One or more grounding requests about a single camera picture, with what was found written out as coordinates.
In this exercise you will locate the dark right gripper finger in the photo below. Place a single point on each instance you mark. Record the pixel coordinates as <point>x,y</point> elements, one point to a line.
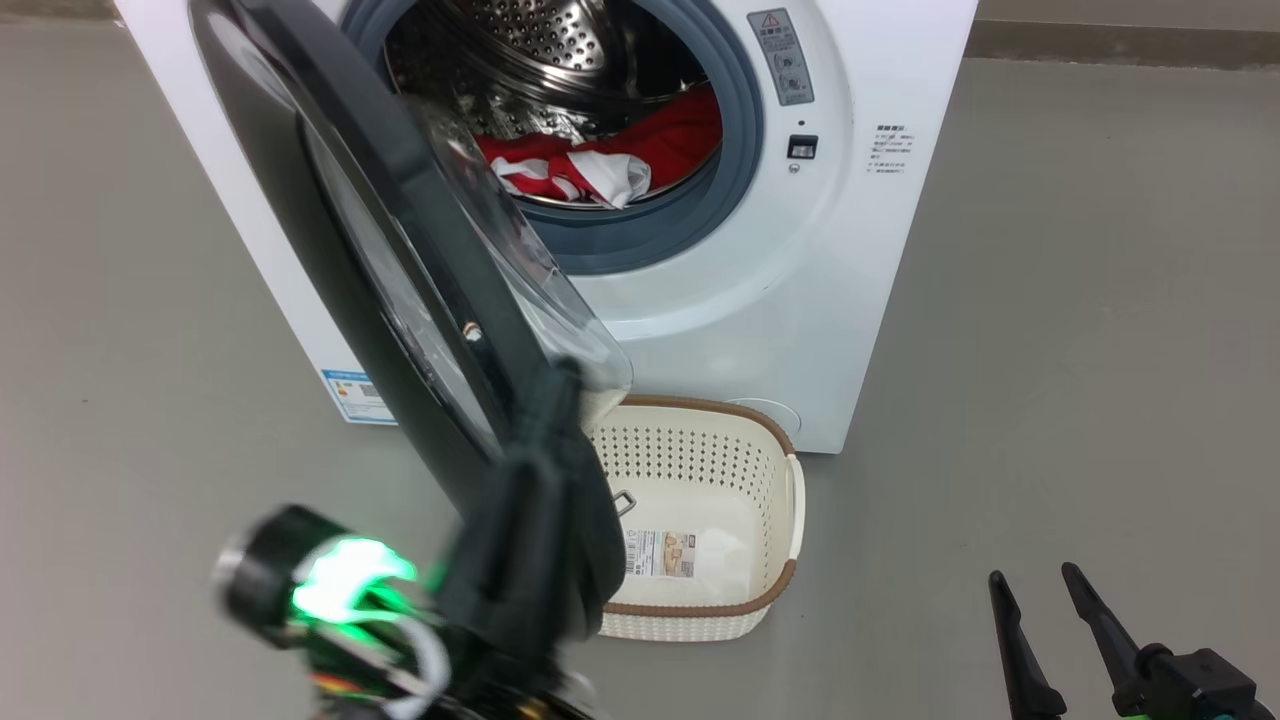
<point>1025,670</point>
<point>1105,640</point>

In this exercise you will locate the round drain filter cover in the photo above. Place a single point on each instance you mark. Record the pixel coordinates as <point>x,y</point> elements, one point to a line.
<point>775,415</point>

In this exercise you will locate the red garment large white panel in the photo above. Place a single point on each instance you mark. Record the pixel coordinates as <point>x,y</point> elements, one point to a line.
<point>680,130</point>

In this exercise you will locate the cream perforated basket brown rim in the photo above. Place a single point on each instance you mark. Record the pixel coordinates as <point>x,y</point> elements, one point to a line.
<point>720,470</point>

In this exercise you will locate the grey warning sticker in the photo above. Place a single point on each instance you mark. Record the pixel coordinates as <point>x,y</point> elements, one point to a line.
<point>782,55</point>

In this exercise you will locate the white front-load washing machine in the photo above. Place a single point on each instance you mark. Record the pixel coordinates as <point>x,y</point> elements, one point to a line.
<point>760,300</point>

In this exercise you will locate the black round washer door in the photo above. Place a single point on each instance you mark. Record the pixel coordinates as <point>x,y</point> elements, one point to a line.
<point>350,200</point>

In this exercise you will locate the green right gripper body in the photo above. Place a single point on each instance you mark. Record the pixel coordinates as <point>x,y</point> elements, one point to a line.
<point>1152,690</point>

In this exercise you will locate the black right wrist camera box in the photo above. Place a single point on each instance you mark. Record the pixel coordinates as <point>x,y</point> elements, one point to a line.
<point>1215,685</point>

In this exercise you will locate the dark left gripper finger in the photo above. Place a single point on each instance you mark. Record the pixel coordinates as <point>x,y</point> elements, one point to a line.
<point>545,440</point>

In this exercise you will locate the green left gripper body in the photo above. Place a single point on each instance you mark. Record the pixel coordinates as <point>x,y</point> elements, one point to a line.
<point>350,590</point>

